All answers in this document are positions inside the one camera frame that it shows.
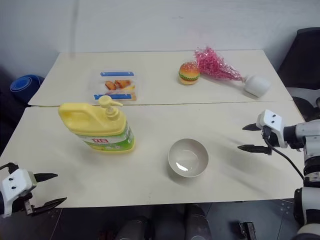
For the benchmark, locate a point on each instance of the toy hamburger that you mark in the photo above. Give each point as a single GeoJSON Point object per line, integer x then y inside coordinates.
{"type": "Point", "coordinates": [189, 73]}

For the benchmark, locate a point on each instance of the pink dried flower bunch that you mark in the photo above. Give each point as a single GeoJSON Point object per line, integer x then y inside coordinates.
{"type": "Point", "coordinates": [212, 63]}

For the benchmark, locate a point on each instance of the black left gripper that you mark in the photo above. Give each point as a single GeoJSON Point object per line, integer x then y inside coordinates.
{"type": "Point", "coordinates": [28, 203]}

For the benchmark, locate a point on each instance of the yellow detergent bottle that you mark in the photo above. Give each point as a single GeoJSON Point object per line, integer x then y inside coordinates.
{"type": "Point", "coordinates": [100, 125]}

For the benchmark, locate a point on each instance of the small black floor device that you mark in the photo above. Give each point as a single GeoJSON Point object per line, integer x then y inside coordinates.
{"type": "Point", "coordinates": [247, 231]}

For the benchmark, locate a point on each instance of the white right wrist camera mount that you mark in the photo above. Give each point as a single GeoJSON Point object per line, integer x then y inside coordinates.
{"type": "Point", "coordinates": [271, 120]}

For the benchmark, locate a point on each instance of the clear food container blue clips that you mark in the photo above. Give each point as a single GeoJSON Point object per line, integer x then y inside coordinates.
{"type": "Point", "coordinates": [115, 85]}

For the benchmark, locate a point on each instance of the dark rounded shape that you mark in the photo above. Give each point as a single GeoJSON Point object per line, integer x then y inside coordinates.
{"type": "Point", "coordinates": [135, 228]}

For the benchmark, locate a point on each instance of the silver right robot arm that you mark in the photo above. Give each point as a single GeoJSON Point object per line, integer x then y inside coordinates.
{"type": "Point", "coordinates": [311, 147]}

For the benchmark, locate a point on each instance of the white vase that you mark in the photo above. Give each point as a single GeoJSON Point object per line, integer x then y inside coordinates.
{"type": "Point", "coordinates": [257, 85]}

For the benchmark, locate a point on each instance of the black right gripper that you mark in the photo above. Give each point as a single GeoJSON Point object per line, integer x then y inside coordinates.
{"type": "Point", "coordinates": [274, 138]}

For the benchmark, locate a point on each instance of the black chair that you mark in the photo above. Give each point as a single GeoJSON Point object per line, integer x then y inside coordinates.
{"type": "Point", "coordinates": [303, 62]}

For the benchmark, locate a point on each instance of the white ceramic bowl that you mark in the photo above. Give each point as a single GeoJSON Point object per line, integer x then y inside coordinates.
{"type": "Point", "coordinates": [188, 153]}

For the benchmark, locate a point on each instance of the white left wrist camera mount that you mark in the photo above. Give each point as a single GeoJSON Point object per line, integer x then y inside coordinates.
{"type": "Point", "coordinates": [15, 185]}

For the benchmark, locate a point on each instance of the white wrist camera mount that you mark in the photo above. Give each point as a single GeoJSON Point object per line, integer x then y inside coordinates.
{"type": "Point", "coordinates": [271, 120]}
{"type": "Point", "coordinates": [15, 185]}

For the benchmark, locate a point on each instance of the blue rolled mat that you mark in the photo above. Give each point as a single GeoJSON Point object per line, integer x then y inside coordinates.
{"type": "Point", "coordinates": [23, 86]}

